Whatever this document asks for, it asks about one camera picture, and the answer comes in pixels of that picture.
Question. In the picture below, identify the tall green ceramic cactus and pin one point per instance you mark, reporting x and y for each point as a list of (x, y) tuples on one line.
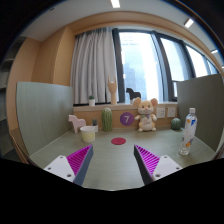
[(106, 117)]

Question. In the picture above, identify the left grey-green partition panel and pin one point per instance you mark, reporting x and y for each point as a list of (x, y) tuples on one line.
[(42, 112)]

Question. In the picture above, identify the red round coaster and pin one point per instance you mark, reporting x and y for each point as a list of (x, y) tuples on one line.
[(118, 141)]

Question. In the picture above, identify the white wall socket right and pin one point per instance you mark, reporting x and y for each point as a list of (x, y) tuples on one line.
[(171, 112)]

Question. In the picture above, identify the clear plastic water bottle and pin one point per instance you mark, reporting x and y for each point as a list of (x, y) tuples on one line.
[(189, 132)]

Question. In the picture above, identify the pale yellow cup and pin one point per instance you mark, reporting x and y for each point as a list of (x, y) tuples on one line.
[(88, 134)]

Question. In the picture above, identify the white wall socket left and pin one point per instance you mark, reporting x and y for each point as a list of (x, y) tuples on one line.
[(161, 112)]

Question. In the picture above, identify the wooden hand figure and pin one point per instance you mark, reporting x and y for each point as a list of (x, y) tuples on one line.
[(112, 86)]

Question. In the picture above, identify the tiny succulent in white pot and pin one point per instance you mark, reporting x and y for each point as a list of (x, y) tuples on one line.
[(95, 124)]

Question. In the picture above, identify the black toy horse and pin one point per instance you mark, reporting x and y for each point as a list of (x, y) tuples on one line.
[(133, 94)]

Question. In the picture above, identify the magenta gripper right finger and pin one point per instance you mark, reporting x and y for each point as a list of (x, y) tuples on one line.
[(153, 167)]

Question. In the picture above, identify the purple number seven sticker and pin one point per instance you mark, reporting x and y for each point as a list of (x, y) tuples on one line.
[(126, 119)]

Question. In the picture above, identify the pink toy horse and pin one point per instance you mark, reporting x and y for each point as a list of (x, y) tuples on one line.
[(77, 123)]

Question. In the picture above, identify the beige plush mouse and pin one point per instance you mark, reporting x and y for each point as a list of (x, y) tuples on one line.
[(145, 115)]

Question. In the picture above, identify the white wall socket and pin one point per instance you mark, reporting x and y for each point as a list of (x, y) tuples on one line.
[(171, 112), (161, 112)]

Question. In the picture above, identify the small round green cactus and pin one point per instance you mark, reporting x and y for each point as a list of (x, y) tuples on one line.
[(176, 124)]

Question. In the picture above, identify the right grey-green partition panel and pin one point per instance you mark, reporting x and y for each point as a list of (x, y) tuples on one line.
[(206, 95)]

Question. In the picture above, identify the small plant in white pot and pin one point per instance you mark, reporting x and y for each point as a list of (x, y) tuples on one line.
[(91, 100)]

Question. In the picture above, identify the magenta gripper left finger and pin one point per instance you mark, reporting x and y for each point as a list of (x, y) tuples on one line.
[(73, 167)]

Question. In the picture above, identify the grey-green partition panel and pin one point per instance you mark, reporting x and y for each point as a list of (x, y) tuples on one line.
[(42, 112), (206, 95)]

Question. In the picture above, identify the grey curtain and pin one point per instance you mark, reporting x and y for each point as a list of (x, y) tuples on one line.
[(93, 65)]

